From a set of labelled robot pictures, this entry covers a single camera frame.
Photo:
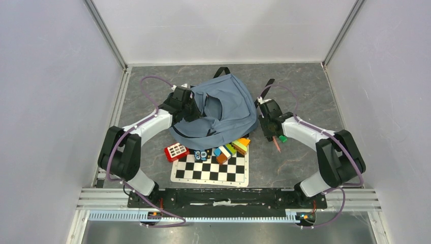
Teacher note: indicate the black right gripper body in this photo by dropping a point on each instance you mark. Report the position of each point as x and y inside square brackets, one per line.
[267, 130]

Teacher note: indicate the black white chess mat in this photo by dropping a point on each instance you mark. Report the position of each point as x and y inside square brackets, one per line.
[233, 174]

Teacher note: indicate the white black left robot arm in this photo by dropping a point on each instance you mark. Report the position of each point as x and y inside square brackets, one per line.
[120, 155]

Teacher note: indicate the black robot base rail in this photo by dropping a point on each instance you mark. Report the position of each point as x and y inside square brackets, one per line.
[174, 207]

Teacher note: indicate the multicolour toy brick stack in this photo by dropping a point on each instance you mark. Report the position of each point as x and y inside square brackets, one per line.
[224, 153]

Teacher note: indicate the blue owl toy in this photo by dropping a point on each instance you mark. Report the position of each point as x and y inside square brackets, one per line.
[202, 155]

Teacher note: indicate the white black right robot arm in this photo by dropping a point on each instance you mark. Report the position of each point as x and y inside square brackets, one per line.
[339, 159]

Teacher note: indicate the red toy block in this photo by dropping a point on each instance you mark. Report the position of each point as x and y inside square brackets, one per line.
[175, 152]

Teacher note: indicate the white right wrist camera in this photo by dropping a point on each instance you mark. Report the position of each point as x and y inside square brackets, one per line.
[260, 101]

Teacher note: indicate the blue grey backpack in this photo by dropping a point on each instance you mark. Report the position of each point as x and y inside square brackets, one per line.
[227, 111]

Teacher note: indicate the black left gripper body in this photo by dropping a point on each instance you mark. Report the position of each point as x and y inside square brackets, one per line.
[190, 111]

